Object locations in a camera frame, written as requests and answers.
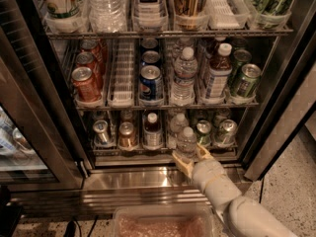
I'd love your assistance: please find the fridge door right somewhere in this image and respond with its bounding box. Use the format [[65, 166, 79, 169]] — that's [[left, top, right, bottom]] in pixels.
[[244, 2, 316, 181]]

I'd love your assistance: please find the empty white tray top shelf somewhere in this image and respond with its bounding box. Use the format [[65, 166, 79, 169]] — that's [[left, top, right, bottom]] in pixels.
[[206, 0, 250, 30]]

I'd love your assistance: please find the red can back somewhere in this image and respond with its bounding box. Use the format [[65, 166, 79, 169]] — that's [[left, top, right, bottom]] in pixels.
[[80, 39, 107, 74]]

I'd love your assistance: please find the tea bottle shelf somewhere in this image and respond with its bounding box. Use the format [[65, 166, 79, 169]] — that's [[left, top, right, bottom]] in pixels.
[[144, 113, 163, 150], [201, 42, 232, 99]]

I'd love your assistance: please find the black cable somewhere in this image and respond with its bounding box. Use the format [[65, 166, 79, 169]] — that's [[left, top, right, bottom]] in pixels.
[[62, 215, 99, 237], [258, 177, 265, 204]]

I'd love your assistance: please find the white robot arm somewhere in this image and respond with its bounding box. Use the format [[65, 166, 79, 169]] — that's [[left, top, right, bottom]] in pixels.
[[172, 145, 298, 237]]

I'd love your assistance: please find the green can bottom shelf right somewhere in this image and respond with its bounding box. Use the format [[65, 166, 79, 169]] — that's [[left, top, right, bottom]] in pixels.
[[214, 119, 237, 147]]

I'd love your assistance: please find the water bottle middle shelf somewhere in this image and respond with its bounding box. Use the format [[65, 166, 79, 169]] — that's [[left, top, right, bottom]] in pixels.
[[171, 47, 198, 106]]

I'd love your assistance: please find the white label bottle top shelf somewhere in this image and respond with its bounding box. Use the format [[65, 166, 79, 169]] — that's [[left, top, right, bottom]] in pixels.
[[132, 0, 168, 32]]

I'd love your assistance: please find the empty white tray middle shelf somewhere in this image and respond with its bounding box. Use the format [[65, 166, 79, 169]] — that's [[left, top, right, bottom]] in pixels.
[[108, 39, 135, 108]]

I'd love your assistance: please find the empty white tray shelf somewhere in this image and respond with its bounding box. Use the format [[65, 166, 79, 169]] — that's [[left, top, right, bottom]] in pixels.
[[206, 0, 250, 30], [108, 39, 135, 108]]

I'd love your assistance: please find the gold can bottom shelf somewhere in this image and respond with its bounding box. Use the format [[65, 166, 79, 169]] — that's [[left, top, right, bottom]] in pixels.
[[118, 121, 137, 150]]

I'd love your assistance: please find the green can middle shelf back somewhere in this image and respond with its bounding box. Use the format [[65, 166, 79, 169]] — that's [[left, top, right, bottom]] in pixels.
[[228, 49, 252, 85]]

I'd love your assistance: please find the blue pepsi can middle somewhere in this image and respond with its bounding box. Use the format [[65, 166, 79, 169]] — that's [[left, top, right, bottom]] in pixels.
[[140, 50, 161, 68]]

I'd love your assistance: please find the black cable left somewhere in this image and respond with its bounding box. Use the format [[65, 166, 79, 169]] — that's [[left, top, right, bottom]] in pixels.
[[62, 215, 99, 237]]

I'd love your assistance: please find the clear plastic bin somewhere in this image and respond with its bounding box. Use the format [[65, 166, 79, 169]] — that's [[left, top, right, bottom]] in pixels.
[[111, 203, 214, 237]]

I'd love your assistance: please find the silver can bottom shelf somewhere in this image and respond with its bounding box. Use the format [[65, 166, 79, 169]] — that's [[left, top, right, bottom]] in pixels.
[[93, 119, 112, 146]]

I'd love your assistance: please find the clear water bottle bottom shelf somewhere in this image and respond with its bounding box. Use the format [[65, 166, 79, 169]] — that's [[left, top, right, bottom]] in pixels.
[[176, 126, 197, 158]]

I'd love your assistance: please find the tea bottle bottom shelf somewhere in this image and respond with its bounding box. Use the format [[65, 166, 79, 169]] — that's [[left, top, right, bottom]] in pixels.
[[144, 113, 163, 150]]

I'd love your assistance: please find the blue pepsi can front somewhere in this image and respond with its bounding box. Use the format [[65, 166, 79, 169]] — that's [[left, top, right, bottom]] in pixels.
[[139, 65, 163, 101]]

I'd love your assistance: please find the red can front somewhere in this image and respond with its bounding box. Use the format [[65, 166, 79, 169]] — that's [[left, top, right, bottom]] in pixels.
[[71, 66, 101, 103]]

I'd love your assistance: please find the blue pepsi can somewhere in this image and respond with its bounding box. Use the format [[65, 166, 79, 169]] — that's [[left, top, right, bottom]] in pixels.
[[139, 65, 163, 101], [140, 50, 161, 68]]

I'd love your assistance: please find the fridge glass door left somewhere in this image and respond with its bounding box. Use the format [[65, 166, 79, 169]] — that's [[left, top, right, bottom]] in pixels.
[[0, 0, 90, 192]]

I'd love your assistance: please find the green can shelf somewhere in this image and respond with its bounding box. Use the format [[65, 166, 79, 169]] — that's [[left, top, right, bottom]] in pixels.
[[214, 119, 237, 147], [230, 63, 261, 98], [228, 49, 252, 85], [196, 119, 212, 146]]

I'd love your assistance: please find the red can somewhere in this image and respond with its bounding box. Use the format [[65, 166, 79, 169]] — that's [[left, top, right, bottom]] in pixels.
[[80, 39, 107, 74], [75, 51, 103, 89], [71, 66, 101, 103]]

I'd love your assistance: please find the red can middle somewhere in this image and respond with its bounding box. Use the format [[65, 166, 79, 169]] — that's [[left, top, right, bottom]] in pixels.
[[75, 51, 103, 89]]

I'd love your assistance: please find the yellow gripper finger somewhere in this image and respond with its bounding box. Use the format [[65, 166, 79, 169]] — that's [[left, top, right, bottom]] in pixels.
[[172, 151, 195, 179], [197, 144, 214, 161]]

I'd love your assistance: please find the tea bottle middle shelf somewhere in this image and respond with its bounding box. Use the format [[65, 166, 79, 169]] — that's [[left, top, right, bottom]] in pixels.
[[201, 42, 232, 99]]

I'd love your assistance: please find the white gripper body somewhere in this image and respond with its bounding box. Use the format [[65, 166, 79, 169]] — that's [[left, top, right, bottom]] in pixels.
[[192, 159, 242, 211]]

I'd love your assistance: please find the large water bottle top shelf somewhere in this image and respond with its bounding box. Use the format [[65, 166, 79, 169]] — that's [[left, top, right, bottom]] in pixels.
[[88, 0, 127, 33]]

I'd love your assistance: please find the green cans top shelf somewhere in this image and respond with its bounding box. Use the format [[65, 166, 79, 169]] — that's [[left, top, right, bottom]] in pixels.
[[245, 0, 293, 31]]

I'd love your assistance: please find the green can bottom shelf left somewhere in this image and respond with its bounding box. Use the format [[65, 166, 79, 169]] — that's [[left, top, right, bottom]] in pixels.
[[196, 119, 212, 146]]

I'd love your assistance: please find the black cable right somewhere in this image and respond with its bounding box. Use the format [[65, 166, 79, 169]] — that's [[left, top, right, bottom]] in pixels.
[[258, 177, 265, 204]]

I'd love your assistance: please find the green can middle shelf front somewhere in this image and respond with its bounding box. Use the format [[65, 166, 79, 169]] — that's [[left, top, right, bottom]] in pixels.
[[230, 63, 261, 98]]

